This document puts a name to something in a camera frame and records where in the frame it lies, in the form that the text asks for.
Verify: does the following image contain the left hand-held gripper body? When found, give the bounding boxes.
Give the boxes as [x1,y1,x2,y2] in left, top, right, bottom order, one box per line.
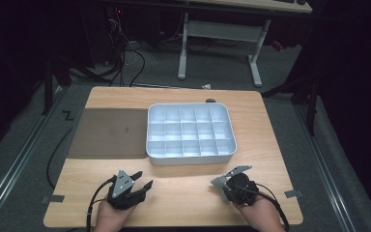
[106,168,143,211]

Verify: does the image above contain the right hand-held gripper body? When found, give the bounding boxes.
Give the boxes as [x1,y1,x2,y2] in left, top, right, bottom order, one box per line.
[222,164,261,206]

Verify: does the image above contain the white compartment storage box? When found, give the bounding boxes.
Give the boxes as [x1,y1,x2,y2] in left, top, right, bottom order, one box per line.
[145,101,238,166]

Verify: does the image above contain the person's left hand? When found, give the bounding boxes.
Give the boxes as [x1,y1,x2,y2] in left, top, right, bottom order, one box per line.
[92,200,137,232]

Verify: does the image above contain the grey tape strip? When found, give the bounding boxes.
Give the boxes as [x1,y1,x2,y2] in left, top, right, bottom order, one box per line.
[284,188,304,199]
[41,194,66,205]

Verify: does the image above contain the black stand legs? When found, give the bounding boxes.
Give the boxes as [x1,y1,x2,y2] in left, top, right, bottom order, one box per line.
[41,56,114,116]
[260,72,321,137]

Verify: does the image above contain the white-framed wooden desk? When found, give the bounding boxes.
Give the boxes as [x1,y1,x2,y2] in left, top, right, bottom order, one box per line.
[177,0,313,88]

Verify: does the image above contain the left hand-held gripper black cable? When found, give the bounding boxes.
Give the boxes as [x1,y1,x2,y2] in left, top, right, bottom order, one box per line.
[85,175,118,232]

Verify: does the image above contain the hand-held gripper black cable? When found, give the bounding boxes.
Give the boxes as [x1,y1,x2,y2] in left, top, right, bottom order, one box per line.
[254,183,291,232]
[85,175,118,232]

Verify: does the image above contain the right hand-held gripper black cable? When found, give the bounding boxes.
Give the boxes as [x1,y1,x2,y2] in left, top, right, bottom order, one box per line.
[254,183,291,232]

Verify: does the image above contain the black floor cable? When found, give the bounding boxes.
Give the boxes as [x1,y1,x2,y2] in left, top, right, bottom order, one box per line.
[45,127,74,189]

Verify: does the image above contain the metal floor rail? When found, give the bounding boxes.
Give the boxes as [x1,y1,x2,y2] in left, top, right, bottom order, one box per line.
[293,103,357,232]
[0,86,66,226]

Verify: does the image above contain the tangled cable bundle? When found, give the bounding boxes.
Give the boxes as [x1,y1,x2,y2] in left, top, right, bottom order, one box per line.
[104,8,147,88]

